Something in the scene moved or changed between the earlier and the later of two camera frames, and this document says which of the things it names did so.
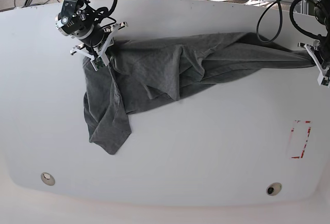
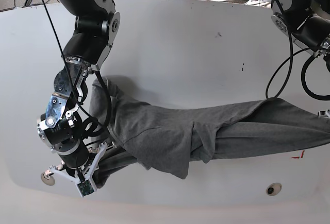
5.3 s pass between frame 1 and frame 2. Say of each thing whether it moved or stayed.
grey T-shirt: moved
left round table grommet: stayed
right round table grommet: stayed
